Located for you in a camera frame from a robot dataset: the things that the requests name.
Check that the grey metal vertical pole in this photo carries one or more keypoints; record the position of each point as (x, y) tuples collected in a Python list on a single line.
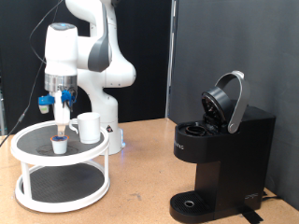
[(170, 62)]

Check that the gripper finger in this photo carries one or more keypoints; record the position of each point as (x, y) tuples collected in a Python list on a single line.
[(59, 130), (64, 130)]

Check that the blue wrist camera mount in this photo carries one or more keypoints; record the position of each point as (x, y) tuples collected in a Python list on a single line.
[(45, 102)]

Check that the white ceramic mug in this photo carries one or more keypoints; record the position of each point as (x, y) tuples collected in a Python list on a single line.
[(88, 127)]

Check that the black Keurig coffee machine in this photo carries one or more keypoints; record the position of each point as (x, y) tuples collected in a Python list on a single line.
[(236, 155)]

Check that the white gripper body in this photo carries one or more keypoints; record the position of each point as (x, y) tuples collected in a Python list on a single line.
[(62, 109)]

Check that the black tape strip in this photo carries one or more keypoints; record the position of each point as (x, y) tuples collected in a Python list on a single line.
[(250, 216)]

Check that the black backdrop curtain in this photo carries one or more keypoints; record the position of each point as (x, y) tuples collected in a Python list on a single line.
[(18, 46)]

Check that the grey backdrop fabric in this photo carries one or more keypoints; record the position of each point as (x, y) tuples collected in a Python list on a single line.
[(274, 77)]

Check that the K-cup coffee pod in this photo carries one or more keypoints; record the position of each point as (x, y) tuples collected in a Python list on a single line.
[(59, 146)]

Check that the white two-tier turntable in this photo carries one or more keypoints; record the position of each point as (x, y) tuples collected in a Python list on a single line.
[(62, 186)]

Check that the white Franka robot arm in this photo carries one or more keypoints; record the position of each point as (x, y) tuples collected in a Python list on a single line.
[(102, 62)]

